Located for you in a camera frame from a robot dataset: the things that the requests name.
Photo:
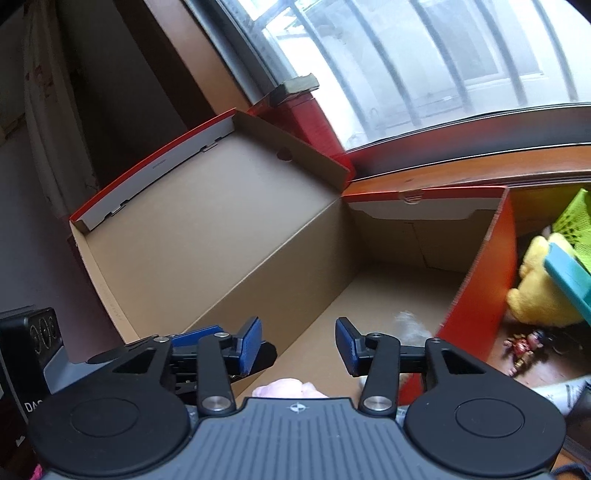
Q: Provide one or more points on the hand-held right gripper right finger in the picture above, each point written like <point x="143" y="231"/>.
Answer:
<point x="347" y="346"/>

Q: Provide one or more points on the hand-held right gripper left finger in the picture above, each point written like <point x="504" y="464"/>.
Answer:
<point x="249" y="346"/>

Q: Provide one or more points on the orange cardboard shoe box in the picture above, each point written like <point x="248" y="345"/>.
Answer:
<point x="231" y="230"/>

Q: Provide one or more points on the pale pink soft toy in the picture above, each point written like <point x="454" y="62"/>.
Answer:
<point x="286" y="388"/>

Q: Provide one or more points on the pink garment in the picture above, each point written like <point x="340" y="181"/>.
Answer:
<point x="37" y="473"/>

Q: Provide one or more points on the small red figurine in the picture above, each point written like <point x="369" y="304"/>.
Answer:
<point x="521" y="346"/>

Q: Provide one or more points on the yellow plush toy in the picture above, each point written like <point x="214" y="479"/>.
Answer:
<point x="535" y="286"/>

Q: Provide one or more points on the red box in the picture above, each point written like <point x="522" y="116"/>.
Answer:
<point x="314" y="124"/>

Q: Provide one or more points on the teal plastic board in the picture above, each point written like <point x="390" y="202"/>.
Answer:
<point x="568" y="272"/>

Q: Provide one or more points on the green plastic basket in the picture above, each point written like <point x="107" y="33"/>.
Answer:
<point x="577" y="221"/>

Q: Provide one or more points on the small tan box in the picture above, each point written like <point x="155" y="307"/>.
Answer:
<point x="295" y="87"/>

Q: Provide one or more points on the barred window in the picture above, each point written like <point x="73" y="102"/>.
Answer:
<point x="415" y="46"/>

